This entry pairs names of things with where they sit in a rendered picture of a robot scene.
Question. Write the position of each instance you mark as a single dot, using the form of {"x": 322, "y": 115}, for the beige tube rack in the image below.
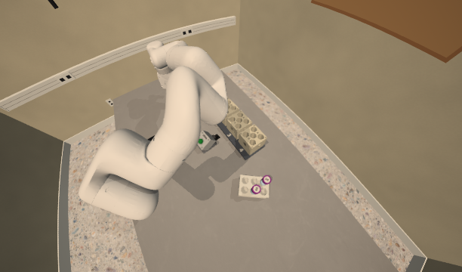
{"x": 249, "y": 182}

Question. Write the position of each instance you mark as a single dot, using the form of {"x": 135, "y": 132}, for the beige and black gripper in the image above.
{"x": 163, "y": 79}

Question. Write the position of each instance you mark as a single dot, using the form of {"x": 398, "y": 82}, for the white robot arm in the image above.
{"x": 140, "y": 167}

